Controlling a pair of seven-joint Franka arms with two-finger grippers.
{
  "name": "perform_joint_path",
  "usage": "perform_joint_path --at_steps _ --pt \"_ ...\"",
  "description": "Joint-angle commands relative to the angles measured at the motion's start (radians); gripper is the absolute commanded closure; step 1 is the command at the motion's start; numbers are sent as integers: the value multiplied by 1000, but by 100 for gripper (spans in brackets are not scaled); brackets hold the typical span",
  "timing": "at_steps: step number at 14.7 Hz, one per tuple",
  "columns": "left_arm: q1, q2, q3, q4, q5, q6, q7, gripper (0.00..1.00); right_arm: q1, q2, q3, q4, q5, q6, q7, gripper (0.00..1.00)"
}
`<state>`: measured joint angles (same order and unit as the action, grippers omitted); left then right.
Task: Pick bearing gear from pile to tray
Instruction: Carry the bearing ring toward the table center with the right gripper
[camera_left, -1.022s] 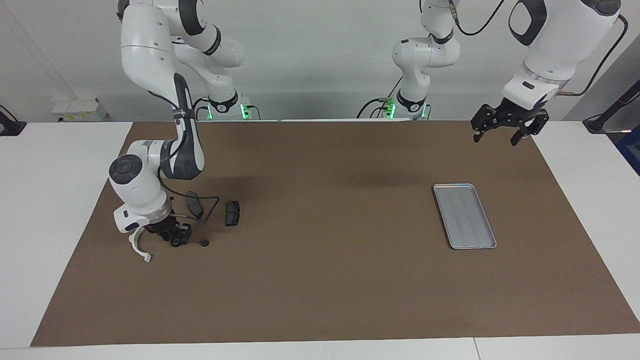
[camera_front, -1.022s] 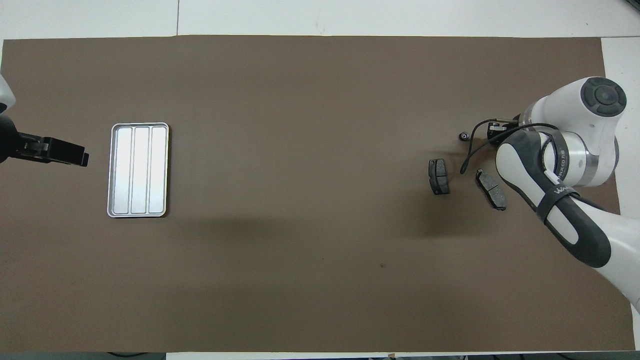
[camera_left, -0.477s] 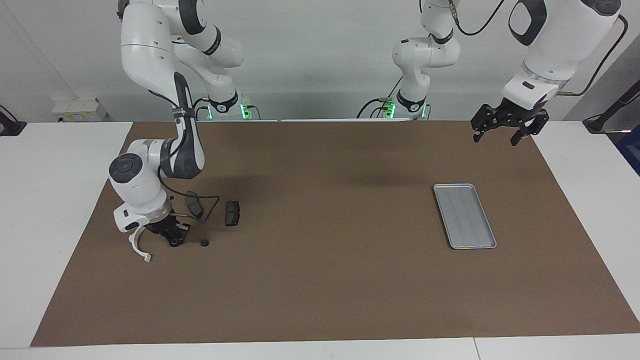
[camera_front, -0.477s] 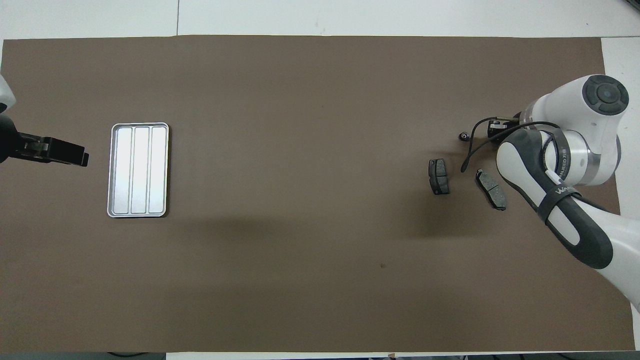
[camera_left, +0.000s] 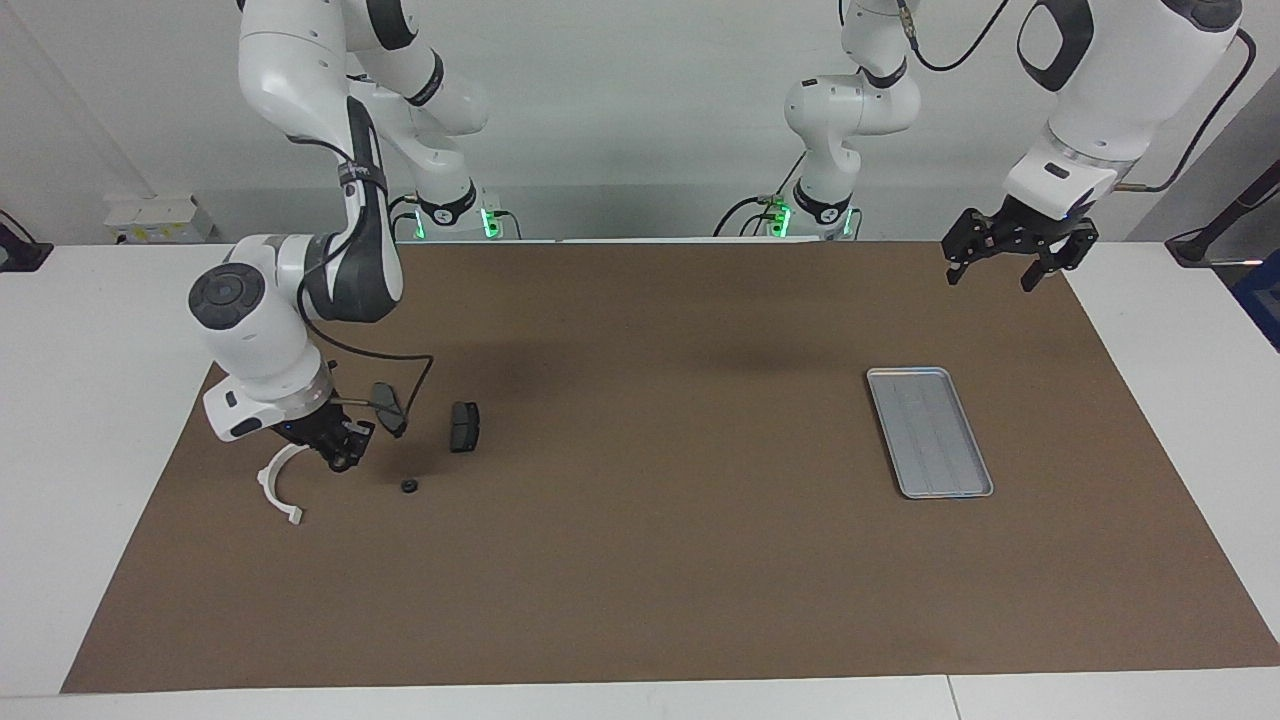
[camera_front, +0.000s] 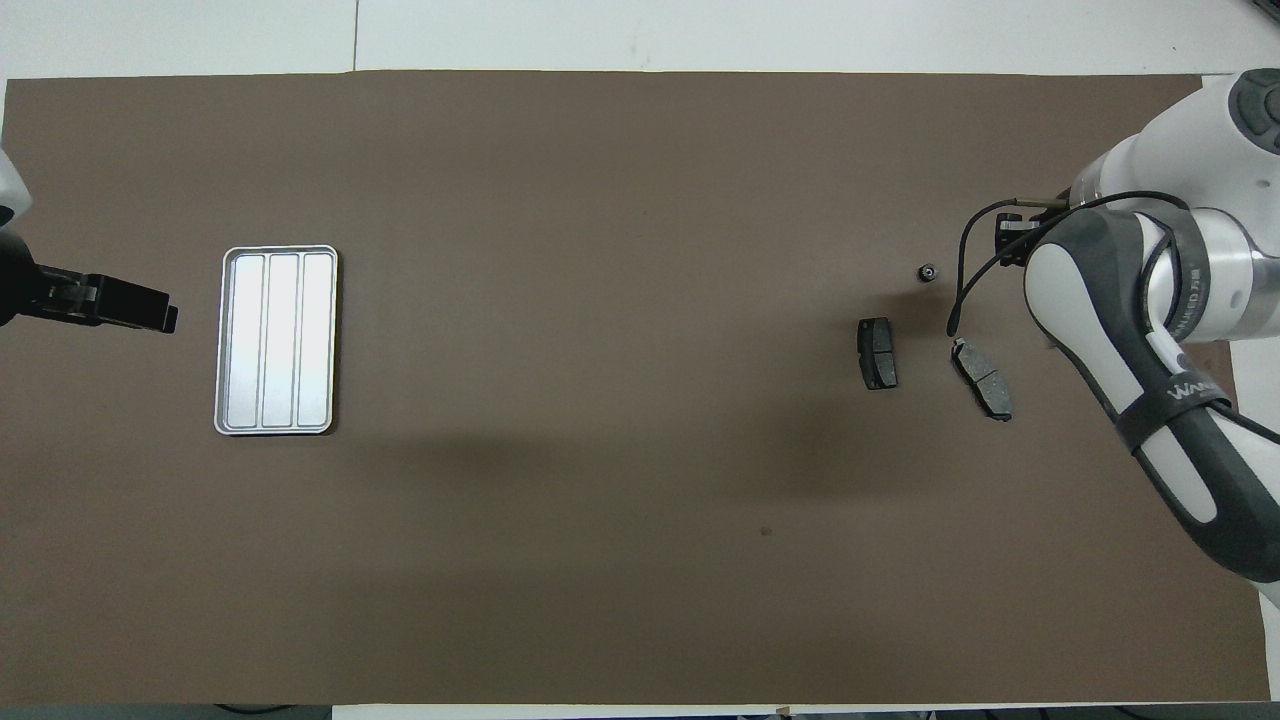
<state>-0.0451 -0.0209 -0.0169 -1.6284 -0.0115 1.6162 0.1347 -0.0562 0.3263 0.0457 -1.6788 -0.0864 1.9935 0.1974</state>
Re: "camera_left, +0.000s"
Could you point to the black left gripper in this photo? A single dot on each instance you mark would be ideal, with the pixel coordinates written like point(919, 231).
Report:
point(1030, 225)

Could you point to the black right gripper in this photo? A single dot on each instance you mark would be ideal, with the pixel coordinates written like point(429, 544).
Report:
point(310, 428)

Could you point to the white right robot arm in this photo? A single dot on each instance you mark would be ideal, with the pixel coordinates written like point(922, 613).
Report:
point(245, 335)

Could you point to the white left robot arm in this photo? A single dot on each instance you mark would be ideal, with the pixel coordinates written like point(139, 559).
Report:
point(1120, 90)

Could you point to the grey metal tray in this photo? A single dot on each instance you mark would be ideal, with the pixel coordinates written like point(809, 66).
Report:
point(930, 435)

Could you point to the dark tapered brake pad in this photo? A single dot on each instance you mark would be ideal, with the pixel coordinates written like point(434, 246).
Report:
point(392, 418)

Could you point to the dark rectangular brake pad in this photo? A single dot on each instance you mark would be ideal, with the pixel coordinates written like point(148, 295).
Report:
point(465, 428)

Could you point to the black stand with slanted pole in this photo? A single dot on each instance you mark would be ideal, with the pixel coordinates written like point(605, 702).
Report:
point(1195, 247)

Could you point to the blue box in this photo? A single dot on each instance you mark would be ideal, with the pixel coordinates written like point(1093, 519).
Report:
point(1262, 300)

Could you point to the brown table mat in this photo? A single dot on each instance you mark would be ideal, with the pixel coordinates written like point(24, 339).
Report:
point(640, 580)

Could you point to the black stand with flat base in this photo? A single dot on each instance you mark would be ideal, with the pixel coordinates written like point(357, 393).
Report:
point(20, 255)

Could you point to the white curved plastic bracket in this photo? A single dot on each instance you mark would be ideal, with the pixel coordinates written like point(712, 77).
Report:
point(266, 485)

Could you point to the white wall socket box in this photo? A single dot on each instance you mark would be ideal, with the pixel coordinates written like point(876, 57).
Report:
point(155, 220)

